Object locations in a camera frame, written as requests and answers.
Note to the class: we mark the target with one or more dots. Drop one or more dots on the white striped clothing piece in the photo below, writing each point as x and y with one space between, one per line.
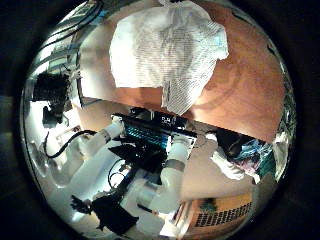
160 50

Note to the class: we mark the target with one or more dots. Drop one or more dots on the person in dark top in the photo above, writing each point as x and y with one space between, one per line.
233 150

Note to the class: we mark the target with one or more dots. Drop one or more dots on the orange rack with grid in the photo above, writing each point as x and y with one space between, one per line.
220 213

